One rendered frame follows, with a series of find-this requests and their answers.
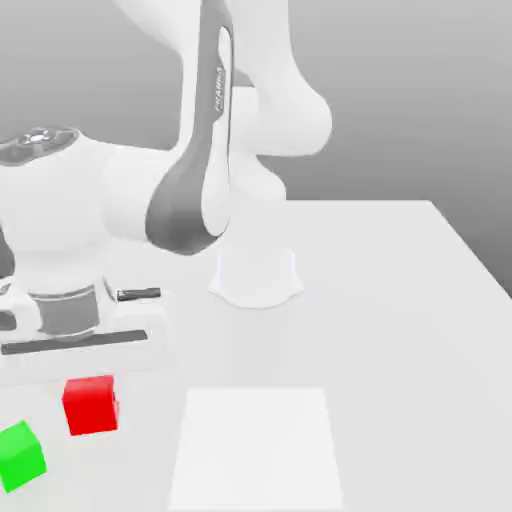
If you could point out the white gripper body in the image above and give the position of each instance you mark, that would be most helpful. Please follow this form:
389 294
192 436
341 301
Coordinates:
76 354

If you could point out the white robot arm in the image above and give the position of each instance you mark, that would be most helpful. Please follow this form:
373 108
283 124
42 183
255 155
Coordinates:
60 216

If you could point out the small red cube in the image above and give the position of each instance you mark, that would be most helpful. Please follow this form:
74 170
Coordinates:
89 408

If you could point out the small green cube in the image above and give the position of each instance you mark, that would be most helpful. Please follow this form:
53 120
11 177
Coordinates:
19 456

